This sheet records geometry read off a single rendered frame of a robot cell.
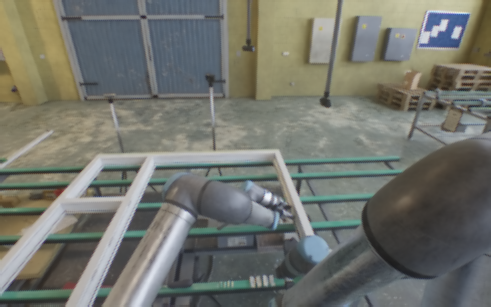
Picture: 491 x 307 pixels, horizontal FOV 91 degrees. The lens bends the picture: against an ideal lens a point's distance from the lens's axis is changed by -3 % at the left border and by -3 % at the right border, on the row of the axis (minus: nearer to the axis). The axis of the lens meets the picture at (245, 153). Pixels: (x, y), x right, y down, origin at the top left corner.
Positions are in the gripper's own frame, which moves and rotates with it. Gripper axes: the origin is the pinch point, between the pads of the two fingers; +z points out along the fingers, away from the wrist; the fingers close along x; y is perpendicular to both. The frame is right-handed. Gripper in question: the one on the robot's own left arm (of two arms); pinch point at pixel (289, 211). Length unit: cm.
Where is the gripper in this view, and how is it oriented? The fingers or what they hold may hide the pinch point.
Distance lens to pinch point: 152.9
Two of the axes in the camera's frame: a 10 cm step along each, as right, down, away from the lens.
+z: 8.1, 4.8, 3.3
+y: 5.8, -7.4, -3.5
